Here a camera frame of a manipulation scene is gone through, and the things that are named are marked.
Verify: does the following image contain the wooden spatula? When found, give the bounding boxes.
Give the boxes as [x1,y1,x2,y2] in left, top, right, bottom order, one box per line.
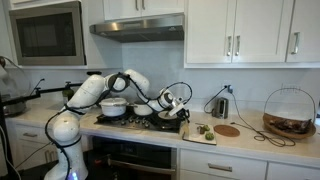
[179,121,190,136]

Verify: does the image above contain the steel cabinet door handle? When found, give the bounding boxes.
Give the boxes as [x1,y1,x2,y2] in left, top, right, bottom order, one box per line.
[226,35,233,58]
[291,31,302,56]
[234,34,242,57]

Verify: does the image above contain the stainless electric kettle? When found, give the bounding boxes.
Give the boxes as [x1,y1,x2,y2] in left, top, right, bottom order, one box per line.
[211,96,230,120]

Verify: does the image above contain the black kettle cord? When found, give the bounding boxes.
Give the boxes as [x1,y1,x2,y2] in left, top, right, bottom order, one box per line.
[203,85,231,115]

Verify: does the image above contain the grey countertop appliance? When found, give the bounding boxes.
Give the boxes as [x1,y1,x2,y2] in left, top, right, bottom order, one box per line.
[0,55,33,118]

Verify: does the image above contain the black camera boom pole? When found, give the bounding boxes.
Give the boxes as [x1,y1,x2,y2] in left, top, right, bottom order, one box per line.
[1,81,84,107]

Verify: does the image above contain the wall outlet with plug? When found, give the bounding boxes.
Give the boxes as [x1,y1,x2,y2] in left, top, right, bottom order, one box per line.
[222,83,235,95]

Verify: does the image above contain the white chopping board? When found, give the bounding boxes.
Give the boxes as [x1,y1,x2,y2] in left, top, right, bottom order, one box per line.
[182,121,218,146]

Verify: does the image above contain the black built-in oven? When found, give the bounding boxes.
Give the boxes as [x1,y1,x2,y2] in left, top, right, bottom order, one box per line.
[91,135,178,180]

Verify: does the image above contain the round cork trivet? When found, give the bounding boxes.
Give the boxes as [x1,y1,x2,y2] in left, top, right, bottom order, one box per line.
[213,124,241,138]

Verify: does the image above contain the wire basket with wooden base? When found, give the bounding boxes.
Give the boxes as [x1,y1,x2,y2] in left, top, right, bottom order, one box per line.
[262,85,318,141]

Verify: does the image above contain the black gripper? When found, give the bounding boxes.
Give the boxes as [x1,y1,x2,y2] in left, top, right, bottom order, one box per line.
[176,108,191,126]

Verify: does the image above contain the white base cabinet with drawer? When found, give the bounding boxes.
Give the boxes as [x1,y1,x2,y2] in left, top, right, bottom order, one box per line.
[5,119,94,172]

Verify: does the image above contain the large white pot lid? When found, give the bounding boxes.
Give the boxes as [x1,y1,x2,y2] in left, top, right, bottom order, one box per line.
[98,96,129,118]

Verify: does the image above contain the steel oven door handle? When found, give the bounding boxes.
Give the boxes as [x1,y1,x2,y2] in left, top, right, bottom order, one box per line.
[109,159,177,173]

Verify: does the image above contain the steel drawer pull handle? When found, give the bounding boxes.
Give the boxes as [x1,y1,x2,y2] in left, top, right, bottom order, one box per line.
[207,162,234,173]

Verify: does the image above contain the white saucepan with steel handle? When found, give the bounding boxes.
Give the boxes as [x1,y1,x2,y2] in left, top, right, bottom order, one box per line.
[126,99,155,117]

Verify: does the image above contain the stainless range hood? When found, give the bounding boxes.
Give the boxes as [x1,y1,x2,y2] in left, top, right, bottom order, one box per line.
[88,13,186,44]

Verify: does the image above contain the black gas stove cooktop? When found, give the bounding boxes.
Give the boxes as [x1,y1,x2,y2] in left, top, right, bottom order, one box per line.
[94,104,185,135]

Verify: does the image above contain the white cabinet above range hood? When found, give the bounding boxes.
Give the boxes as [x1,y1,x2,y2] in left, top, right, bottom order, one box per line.
[102,0,185,22]

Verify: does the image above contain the white wall cabinet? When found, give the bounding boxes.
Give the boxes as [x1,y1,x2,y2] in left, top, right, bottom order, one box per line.
[184,0,320,70]

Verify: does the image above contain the dark green glass bottle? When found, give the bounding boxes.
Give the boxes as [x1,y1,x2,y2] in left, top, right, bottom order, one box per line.
[61,80,75,104]

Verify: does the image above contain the long black power cable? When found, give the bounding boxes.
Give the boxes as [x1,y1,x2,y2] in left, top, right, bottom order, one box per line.
[229,90,297,148]

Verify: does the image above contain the built-in microwave oven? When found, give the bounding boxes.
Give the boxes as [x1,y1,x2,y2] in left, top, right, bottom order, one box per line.
[8,0,88,67]

